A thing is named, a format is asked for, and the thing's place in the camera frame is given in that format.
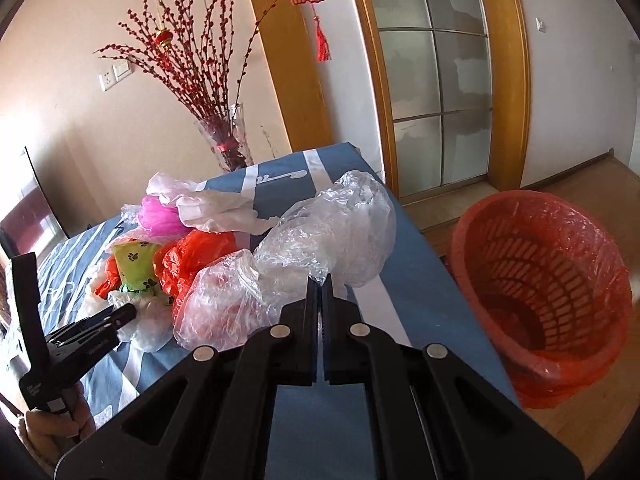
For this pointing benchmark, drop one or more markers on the red plastic trash basket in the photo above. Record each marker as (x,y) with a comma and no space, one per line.
(550,288)

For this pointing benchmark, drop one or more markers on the white plastic bag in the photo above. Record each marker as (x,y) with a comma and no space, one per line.
(211,210)

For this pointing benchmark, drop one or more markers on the glass vase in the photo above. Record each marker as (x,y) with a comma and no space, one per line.
(227,139)

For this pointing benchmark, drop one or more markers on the white wall light switch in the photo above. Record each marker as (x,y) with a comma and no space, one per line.
(122,69)

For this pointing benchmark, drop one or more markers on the pink plastic bag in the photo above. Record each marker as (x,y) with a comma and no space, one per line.
(158,220)

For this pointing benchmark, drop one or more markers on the clear bag over red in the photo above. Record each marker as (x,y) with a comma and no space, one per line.
(232,298)

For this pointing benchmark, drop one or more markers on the yellow-green paw print bag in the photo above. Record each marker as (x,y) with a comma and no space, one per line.
(134,261)

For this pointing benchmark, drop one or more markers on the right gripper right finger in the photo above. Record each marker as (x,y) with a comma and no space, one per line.
(431,415)

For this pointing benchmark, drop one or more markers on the blue striped tablecloth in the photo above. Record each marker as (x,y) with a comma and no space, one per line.
(414,298)

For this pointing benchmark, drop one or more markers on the person's left hand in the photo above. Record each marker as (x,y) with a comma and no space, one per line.
(48,436)

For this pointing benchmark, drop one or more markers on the frosted glass sliding door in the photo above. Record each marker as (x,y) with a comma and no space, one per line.
(451,86)

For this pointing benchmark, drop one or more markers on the red plastic bag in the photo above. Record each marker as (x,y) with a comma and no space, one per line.
(176,264)

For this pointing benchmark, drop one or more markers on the red berry branches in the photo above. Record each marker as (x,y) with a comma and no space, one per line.
(188,46)

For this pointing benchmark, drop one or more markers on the large clear plastic bag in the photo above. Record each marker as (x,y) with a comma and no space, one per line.
(346,232)

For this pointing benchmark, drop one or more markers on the white wall socket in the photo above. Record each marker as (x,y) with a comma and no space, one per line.
(107,80)

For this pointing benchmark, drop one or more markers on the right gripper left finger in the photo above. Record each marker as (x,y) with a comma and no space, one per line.
(210,416)

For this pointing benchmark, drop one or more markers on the flat screen television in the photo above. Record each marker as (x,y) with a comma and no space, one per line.
(28,223)

